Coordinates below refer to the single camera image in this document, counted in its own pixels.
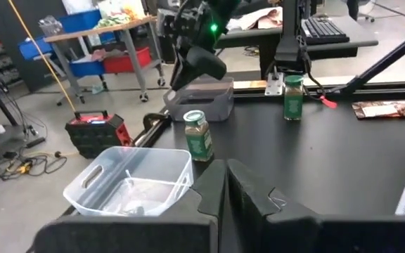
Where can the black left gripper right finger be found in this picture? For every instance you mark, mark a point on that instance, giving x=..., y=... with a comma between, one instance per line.
x=294, y=235

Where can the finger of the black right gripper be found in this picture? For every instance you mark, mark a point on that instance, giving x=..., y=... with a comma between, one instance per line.
x=180, y=75

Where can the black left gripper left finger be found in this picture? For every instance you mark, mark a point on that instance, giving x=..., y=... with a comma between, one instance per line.
x=153, y=232

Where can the green label spice jar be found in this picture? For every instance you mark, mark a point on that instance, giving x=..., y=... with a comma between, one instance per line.
x=199, y=140
x=293, y=102

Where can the brown spice packet white label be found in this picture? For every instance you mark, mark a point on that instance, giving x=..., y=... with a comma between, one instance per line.
x=385, y=109

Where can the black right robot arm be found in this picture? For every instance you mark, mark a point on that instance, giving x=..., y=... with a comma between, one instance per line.
x=290, y=52

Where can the grey translucent plastic bin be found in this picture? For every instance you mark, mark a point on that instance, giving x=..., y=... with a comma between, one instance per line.
x=202, y=109

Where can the red plastic bin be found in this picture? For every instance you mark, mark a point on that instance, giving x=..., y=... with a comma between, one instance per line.
x=125, y=63

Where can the clear plastic bin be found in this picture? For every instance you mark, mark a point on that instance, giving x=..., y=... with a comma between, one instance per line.
x=160, y=165

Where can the crumpled pink paper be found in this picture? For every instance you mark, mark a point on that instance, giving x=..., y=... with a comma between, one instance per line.
x=258, y=19

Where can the black table mat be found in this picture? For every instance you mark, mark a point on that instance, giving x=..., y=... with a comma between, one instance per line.
x=311, y=158

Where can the pile of colourful bags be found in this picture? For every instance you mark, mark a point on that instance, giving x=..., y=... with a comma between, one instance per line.
x=118, y=14

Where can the wooden top rolling workbench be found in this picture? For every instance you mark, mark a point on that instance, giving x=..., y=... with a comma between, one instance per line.
x=100, y=30

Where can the blue plastic bin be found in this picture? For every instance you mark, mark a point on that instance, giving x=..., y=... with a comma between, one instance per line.
x=86, y=68
x=79, y=21
x=30, y=49

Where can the red and black power station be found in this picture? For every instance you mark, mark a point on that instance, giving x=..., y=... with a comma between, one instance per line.
x=97, y=135

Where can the black computer keyboard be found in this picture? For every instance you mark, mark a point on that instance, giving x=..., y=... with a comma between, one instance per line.
x=323, y=30

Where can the clear plastic container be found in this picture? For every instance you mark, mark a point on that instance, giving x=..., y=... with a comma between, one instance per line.
x=49, y=24

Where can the dark grey desk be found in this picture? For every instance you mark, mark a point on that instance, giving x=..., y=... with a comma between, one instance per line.
x=362, y=35

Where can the office chair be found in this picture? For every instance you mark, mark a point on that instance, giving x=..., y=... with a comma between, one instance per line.
x=360, y=8

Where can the black stand with base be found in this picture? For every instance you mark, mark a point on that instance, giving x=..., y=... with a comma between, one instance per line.
x=1, y=102

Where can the silver metal bracket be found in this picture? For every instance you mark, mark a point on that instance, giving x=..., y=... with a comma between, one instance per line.
x=274, y=84

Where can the black aluminium rig frame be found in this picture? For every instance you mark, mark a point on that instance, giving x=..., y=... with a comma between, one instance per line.
x=392, y=56

